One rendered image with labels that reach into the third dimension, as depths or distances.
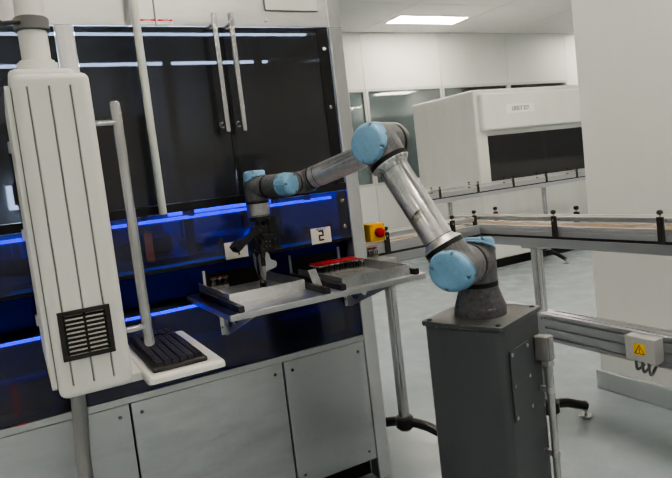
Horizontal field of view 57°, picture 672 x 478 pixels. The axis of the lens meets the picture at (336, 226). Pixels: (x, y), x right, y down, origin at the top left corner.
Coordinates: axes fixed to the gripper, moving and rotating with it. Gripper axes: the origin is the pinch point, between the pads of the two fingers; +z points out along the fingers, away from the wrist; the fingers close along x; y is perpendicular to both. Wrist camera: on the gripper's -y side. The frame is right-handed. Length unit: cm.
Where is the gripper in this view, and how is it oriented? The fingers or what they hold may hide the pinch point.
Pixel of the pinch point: (260, 276)
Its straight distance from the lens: 209.1
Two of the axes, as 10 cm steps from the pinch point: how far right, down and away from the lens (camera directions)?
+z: 1.1, 9.9, 0.9
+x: -4.8, -0.2, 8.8
